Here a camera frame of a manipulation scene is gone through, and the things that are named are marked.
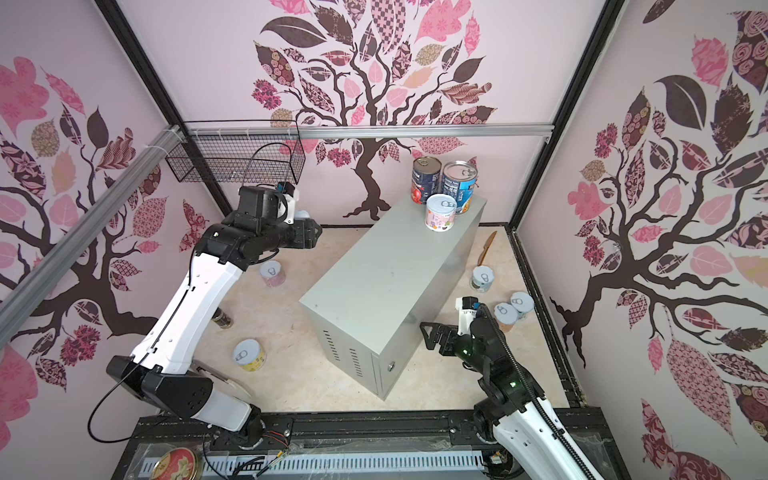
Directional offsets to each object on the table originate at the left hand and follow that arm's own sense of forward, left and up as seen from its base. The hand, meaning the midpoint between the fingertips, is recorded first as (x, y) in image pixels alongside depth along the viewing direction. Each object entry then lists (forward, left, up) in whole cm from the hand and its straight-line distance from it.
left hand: (306, 232), depth 73 cm
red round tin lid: (-46, +28, -30) cm, 61 cm away
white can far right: (-5, -63, -27) cm, 69 cm away
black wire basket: (+35, +28, +1) cm, 45 cm away
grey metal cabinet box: (-22, -17, +1) cm, 28 cm away
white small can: (+5, -52, -27) cm, 59 cm away
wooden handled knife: (+25, -60, -32) cm, 73 cm away
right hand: (-17, -33, -16) cm, 40 cm away
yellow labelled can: (-21, +18, -28) cm, 39 cm away
